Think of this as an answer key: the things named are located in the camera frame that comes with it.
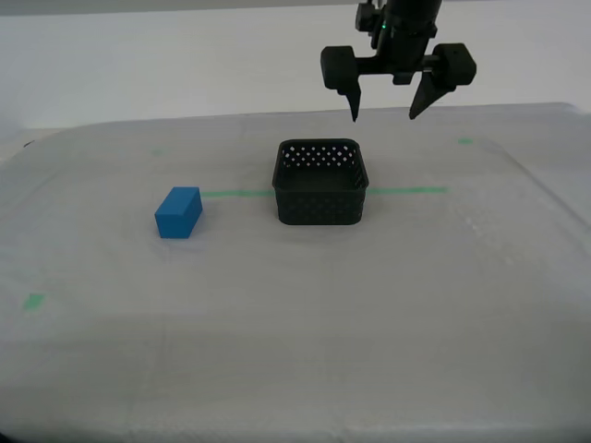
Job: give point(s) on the long green tape strip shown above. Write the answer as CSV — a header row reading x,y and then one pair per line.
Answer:
x,y
240,193

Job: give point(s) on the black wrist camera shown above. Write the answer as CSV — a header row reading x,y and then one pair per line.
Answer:
x,y
367,18

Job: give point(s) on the black perforated plastic basket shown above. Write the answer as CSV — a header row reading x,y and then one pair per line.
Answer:
x,y
318,210

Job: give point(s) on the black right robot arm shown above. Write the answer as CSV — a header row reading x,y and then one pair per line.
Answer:
x,y
413,16

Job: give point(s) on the white woven table cover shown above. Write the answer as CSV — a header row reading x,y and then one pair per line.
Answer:
x,y
295,300

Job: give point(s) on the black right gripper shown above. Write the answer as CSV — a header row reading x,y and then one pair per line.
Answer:
x,y
401,55

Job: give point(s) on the blue rectangular block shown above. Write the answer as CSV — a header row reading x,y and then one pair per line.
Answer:
x,y
177,217

